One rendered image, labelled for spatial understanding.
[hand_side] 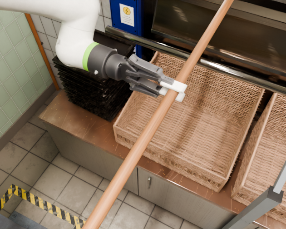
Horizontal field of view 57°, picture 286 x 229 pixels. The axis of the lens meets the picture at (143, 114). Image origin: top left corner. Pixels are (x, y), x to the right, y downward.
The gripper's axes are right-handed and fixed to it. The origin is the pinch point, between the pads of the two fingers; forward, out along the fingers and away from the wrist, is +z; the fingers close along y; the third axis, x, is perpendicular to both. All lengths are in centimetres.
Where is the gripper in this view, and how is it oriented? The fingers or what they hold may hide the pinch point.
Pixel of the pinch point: (173, 89)
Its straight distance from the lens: 75.3
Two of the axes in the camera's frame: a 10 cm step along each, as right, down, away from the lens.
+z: 8.8, 3.9, -2.7
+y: 0.0, 5.7, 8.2
